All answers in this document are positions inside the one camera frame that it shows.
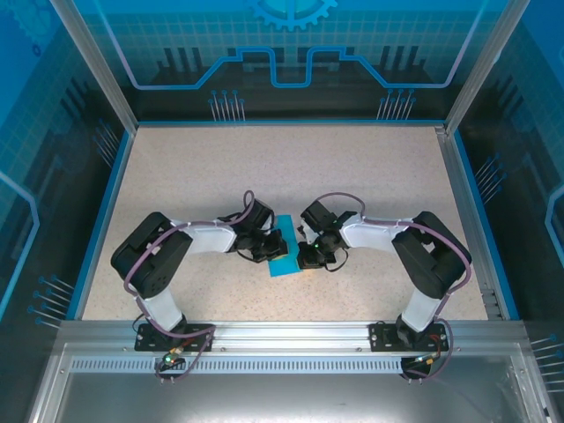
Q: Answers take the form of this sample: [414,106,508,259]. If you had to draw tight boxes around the slotted grey cable duct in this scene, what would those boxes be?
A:
[69,357,501,375]

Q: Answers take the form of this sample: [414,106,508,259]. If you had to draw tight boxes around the steel sheet tray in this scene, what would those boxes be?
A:
[26,343,556,423]

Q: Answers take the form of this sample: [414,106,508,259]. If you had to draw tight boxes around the right gripper thin black cable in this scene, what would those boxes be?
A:
[325,249,350,272]

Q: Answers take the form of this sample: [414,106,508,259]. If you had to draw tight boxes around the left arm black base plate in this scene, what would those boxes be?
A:
[134,323,216,353]

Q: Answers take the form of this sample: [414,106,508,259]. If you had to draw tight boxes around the blue paper sheet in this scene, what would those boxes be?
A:
[265,214,305,278]

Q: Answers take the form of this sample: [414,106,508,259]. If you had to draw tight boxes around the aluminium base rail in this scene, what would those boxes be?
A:
[59,320,526,353]

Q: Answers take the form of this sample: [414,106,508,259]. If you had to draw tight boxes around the blue table edge strip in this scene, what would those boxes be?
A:
[452,130,521,321]
[65,130,136,321]
[135,119,444,129]

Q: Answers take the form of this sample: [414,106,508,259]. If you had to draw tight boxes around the aluminium side rail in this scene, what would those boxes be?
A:
[434,125,506,321]

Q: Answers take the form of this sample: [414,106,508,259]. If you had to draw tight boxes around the aluminium frame post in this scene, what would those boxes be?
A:
[443,0,532,133]
[47,0,138,131]

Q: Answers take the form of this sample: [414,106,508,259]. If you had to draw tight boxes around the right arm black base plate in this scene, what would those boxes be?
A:
[368,321,451,353]

